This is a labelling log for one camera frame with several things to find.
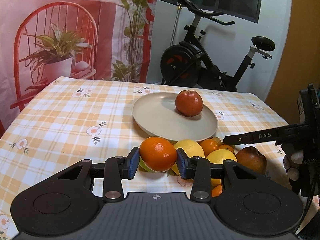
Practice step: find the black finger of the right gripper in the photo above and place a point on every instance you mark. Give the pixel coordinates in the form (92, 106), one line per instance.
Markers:
(280, 135)

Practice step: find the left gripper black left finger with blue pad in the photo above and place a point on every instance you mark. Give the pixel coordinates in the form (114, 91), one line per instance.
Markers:
(112, 172)

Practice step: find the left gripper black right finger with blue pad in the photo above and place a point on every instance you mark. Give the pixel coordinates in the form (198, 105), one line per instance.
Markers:
(201, 171)

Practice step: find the yellow lemon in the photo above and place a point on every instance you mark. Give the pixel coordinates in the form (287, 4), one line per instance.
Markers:
(190, 147)
(218, 156)

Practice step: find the green apple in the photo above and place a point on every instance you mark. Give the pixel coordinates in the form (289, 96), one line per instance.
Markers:
(144, 166)

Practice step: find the small mandarin orange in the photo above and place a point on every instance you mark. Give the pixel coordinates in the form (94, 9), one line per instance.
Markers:
(209, 146)

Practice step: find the large orange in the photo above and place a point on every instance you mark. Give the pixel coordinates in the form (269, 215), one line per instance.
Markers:
(158, 154)

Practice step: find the dark red apple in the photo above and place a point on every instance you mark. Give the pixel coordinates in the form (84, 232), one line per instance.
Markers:
(251, 158)

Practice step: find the gloved hand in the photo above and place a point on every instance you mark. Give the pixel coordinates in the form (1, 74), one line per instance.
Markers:
(291, 162)

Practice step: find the plaid floral tablecloth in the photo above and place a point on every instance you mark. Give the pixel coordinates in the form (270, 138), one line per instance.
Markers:
(75, 119)

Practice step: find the beige round plate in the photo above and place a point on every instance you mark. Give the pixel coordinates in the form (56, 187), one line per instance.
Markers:
(157, 115)

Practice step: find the black exercise bike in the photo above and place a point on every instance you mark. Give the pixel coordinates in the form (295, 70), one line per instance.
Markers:
(188, 64)

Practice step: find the pink printed backdrop curtain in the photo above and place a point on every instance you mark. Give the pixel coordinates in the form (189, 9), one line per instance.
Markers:
(42, 40)

